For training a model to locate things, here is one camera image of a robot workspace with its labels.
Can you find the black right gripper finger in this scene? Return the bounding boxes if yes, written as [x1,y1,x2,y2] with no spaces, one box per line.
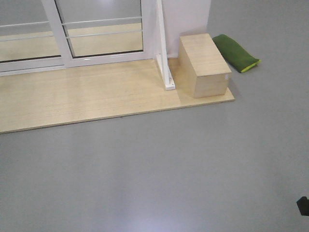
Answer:
[296,196,309,217]

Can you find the light wooden box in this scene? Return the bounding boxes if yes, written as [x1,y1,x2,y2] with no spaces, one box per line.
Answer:
[178,33,231,98]

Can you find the green cushion bag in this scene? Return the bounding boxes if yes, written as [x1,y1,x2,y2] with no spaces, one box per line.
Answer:
[212,34,261,73]

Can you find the white door frame post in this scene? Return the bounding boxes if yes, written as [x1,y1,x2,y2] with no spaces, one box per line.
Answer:
[155,0,176,90]

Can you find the white framed sliding glass door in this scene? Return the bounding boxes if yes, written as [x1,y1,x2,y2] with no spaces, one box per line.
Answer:
[42,0,156,68]

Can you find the white fixed glass panel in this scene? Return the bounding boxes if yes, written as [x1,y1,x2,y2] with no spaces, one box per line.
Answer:
[0,0,64,75]

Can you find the light wooden floor platform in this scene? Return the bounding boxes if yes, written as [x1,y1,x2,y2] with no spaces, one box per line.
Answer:
[0,58,235,133]

